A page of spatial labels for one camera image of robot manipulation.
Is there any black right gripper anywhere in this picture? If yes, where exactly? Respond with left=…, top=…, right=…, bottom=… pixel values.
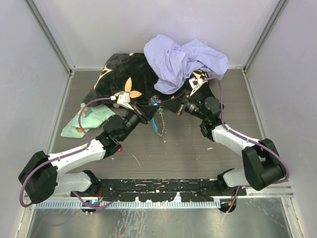
left=161, top=89, right=209, bottom=121

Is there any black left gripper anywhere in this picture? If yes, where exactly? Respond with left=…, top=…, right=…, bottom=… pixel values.
left=119, top=102, right=159, bottom=141

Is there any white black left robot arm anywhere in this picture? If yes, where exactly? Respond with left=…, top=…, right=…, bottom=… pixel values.
left=18, top=104, right=159, bottom=207

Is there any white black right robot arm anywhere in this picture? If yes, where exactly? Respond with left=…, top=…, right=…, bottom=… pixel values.
left=160, top=92, right=289, bottom=195

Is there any lavender crumpled cloth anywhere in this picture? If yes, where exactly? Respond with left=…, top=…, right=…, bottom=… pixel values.
left=144, top=35, right=229, bottom=95

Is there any black floral pillow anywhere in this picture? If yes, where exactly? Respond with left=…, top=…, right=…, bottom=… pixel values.
left=83, top=52, right=225, bottom=110

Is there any mint green cartoon cloth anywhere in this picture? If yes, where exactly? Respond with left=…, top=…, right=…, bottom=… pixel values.
left=60, top=105, right=115, bottom=138

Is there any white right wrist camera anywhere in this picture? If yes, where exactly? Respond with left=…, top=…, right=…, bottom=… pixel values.
left=189, top=77, right=204, bottom=96

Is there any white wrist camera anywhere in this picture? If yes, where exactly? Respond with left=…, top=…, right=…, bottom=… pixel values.
left=189, top=77, right=204, bottom=96
left=115, top=91, right=133, bottom=110

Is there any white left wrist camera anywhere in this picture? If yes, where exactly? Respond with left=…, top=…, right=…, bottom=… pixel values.
left=115, top=91, right=133, bottom=110

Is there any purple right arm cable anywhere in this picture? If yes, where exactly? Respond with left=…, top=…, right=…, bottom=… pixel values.
left=202, top=75, right=290, bottom=216

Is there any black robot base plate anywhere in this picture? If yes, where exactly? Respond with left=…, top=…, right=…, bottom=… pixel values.
left=77, top=178, right=236, bottom=202

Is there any slotted grey cable duct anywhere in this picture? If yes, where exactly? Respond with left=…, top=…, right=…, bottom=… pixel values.
left=36, top=197, right=221, bottom=209

